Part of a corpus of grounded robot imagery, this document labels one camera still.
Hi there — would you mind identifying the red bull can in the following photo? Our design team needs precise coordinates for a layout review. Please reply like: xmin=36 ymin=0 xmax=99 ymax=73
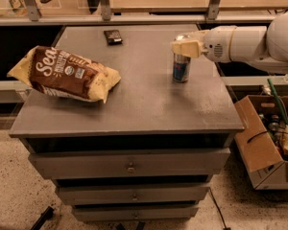
xmin=173 ymin=54 xmax=191 ymax=82

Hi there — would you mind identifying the black floor cable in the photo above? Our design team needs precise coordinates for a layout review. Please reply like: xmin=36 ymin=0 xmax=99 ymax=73
xmin=208 ymin=189 xmax=232 ymax=230

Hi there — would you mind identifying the metal shelf bracket middle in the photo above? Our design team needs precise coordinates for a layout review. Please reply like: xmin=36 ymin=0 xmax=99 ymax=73
xmin=100 ymin=0 xmax=111 ymax=21

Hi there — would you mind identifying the metal shelf bracket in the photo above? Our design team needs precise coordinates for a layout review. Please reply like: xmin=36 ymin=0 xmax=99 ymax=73
xmin=100 ymin=0 xmax=111 ymax=21
xmin=24 ymin=0 xmax=41 ymax=22
xmin=205 ymin=0 xmax=221 ymax=20

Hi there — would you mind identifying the middle grey drawer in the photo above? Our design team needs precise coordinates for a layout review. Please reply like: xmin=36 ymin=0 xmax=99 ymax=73
xmin=56 ymin=183 xmax=209 ymax=206

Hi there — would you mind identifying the green stick in box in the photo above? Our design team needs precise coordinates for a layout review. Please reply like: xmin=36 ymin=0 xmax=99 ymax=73
xmin=267 ymin=79 xmax=288 ymax=126

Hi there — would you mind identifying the brown chip bag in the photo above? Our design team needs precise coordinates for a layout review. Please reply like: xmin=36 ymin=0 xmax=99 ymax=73
xmin=8 ymin=46 xmax=121 ymax=103

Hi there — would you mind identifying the black stand leg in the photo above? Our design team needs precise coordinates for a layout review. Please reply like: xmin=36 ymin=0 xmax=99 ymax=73
xmin=30 ymin=206 xmax=54 ymax=230

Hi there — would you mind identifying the grey drawer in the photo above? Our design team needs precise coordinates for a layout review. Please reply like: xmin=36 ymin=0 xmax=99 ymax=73
xmin=56 ymin=183 xmax=209 ymax=206
xmin=29 ymin=148 xmax=230 ymax=179
xmin=72 ymin=203 xmax=198 ymax=222

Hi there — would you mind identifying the metal shelf bracket left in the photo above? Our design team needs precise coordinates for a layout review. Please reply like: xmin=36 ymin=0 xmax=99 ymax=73
xmin=24 ymin=0 xmax=41 ymax=22

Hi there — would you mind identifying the cardboard box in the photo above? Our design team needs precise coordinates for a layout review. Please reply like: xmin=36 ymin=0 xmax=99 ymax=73
xmin=235 ymin=95 xmax=288 ymax=190

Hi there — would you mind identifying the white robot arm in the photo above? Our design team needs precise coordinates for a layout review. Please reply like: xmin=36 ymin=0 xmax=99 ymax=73
xmin=171 ymin=12 xmax=288 ymax=74

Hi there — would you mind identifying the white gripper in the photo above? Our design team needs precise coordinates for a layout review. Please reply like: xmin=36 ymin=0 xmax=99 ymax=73
xmin=171 ymin=26 xmax=236 ymax=63

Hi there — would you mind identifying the metal shelf bracket right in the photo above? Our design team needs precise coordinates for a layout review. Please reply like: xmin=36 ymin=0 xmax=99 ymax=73
xmin=205 ymin=0 xmax=221 ymax=20

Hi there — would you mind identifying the crinkled snack bag in box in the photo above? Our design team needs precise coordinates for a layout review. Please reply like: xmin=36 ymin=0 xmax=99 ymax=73
xmin=279 ymin=125 xmax=288 ymax=156

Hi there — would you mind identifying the grey drawer cabinet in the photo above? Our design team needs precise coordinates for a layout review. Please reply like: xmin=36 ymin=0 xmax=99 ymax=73
xmin=10 ymin=25 xmax=243 ymax=210

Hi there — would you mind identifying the bottom grey drawer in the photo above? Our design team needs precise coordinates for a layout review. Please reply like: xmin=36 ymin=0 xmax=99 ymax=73
xmin=72 ymin=203 xmax=198 ymax=222

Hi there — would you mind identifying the top grey drawer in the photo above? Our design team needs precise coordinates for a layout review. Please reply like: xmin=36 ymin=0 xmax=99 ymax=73
xmin=29 ymin=148 xmax=230 ymax=179

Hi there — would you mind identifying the small black packet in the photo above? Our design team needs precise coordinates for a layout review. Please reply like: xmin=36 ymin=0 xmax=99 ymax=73
xmin=104 ymin=30 xmax=123 ymax=45

